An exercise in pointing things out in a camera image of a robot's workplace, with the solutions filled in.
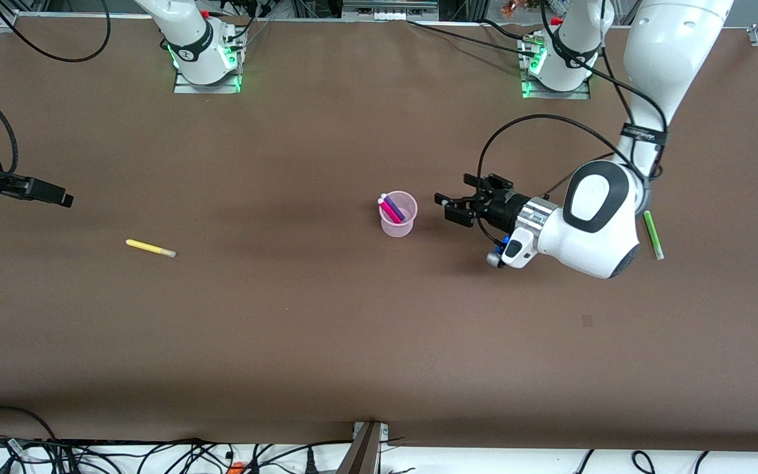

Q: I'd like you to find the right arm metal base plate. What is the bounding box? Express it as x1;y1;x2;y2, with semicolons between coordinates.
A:
173;65;243;94

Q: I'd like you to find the green marker pen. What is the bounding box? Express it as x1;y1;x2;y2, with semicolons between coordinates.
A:
643;210;665;261

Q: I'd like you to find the metal camera post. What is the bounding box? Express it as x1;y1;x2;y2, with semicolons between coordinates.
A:
336;421;390;474

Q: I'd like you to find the pink plastic pen holder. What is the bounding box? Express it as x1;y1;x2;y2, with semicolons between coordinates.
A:
379;191;418;238

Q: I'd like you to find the brown table cover sheet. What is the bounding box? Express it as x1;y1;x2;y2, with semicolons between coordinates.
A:
0;14;758;452

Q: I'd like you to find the white power strip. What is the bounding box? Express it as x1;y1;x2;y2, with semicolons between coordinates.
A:
341;0;440;21

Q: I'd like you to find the black cable lying on table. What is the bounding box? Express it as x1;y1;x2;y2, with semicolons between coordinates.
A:
407;19;539;57

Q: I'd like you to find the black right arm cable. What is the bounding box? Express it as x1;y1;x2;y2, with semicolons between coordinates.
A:
0;0;112;177

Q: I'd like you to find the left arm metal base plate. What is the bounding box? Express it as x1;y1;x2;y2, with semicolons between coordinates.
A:
520;71;592;101

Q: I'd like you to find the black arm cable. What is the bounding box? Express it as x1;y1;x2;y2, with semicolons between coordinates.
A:
0;0;112;177
476;0;668;248

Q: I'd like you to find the yellow marker pen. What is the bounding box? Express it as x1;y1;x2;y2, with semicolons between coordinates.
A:
126;238;177;258

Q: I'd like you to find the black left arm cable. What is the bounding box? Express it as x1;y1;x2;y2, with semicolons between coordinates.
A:
476;0;668;248

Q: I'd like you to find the black cable loop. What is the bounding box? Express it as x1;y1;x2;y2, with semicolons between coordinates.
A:
0;406;59;443

